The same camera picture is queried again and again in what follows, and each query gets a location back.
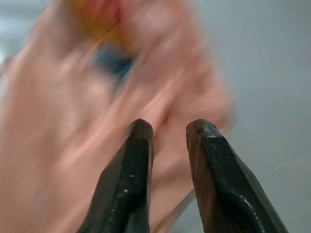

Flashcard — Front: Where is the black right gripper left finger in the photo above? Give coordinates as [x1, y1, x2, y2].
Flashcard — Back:
[77, 118, 155, 233]

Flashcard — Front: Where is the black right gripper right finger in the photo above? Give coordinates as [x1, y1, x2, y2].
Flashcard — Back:
[186, 118, 290, 233]

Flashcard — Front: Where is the pink printed garment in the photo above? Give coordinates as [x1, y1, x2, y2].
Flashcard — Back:
[0, 0, 238, 233]

